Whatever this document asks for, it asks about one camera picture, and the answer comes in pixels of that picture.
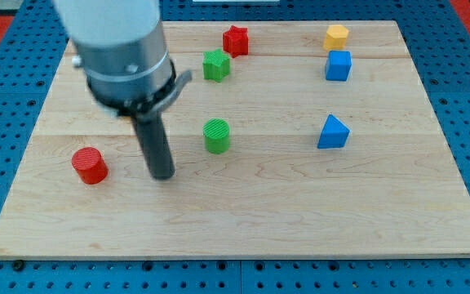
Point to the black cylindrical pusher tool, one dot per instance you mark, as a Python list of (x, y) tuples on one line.
[(155, 147)]

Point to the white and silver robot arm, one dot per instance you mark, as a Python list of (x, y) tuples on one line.
[(122, 50)]

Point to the green cylinder block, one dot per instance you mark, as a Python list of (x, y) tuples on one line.
[(216, 134)]

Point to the red cylinder block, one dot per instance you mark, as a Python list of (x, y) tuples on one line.
[(90, 166)]

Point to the green star block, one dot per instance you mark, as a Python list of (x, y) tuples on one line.
[(215, 65)]

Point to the red star block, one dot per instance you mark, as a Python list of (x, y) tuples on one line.
[(236, 41)]

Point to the wooden board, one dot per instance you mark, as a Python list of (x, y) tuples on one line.
[(392, 192)]

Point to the blue triangle block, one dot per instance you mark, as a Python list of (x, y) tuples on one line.
[(334, 134)]

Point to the blue cube block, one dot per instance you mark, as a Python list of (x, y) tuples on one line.
[(338, 65)]

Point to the yellow hexagon block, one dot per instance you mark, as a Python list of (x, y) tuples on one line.
[(336, 37)]

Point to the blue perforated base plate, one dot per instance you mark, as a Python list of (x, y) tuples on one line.
[(440, 47)]

